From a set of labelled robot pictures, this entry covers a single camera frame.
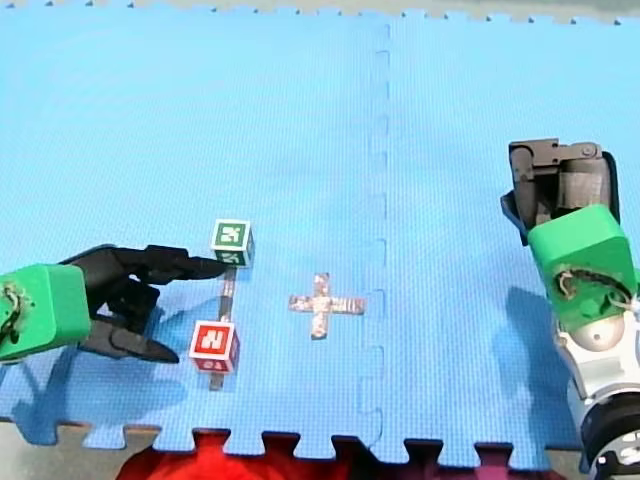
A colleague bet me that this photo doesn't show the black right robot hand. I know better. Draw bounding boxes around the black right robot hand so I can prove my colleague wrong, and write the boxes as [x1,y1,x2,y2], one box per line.
[500,138,622,247]

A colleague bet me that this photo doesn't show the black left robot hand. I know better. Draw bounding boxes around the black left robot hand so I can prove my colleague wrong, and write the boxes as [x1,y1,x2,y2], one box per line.
[57,243,226,365]

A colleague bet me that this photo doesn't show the red cube white marks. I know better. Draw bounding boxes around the red cube white marks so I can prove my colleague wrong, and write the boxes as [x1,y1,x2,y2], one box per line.
[188,320,242,374]

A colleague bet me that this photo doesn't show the green cube white marks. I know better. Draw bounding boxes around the green cube white marks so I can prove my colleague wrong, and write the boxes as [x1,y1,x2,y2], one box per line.
[209,218,256,269]

